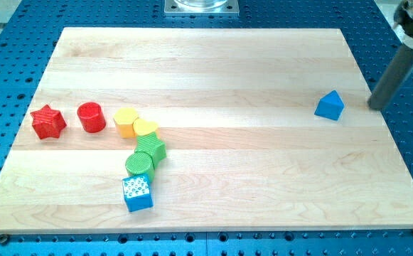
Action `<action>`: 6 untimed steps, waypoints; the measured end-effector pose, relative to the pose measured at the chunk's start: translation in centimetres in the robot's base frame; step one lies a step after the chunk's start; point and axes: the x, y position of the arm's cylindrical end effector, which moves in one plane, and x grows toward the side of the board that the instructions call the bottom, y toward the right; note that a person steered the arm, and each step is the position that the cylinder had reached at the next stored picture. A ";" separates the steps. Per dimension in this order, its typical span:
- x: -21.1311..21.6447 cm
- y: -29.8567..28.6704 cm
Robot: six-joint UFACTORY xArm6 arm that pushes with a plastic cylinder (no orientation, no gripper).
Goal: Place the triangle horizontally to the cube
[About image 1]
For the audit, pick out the blue triangle block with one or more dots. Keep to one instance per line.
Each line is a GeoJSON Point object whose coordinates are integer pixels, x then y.
{"type": "Point", "coordinates": [330, 106]}

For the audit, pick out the blue cube block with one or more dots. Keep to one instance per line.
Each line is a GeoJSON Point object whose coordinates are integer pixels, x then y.
{"type": "Point", "coordinates": [137, 192]}

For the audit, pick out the green star block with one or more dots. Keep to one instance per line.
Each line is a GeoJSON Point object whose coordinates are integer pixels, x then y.
{"type": "Point", "coordinates": [153, 146]}

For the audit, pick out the yellow heart block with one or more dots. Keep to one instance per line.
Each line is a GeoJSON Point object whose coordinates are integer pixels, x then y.
{"type": "Point", "coordinates": [142, 127]}

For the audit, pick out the green cylinder block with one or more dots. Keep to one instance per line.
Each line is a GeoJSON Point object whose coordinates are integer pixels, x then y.
{"type": "Point", "coordinates": [140, 163]}

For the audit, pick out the yellow hexagon block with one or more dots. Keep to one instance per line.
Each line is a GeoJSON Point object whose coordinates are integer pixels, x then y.
{"type": "Point", "coordinates": [124, 119]}

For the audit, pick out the red cylinder block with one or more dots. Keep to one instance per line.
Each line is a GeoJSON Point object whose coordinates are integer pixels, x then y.
{"type": "Point", "coordinates": [91, 117]}

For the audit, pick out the red star block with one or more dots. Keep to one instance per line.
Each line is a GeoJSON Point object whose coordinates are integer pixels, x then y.
{"type": "Point", "coordinates": [47, 122]}

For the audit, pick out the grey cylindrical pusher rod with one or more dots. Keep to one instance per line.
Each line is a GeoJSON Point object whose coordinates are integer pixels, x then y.
{"type": "Point", "coordinates": [392, 79]}

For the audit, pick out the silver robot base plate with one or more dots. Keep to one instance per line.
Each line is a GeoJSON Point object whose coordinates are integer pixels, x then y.
{"type": "Point", "coordinates": [201, 7]}

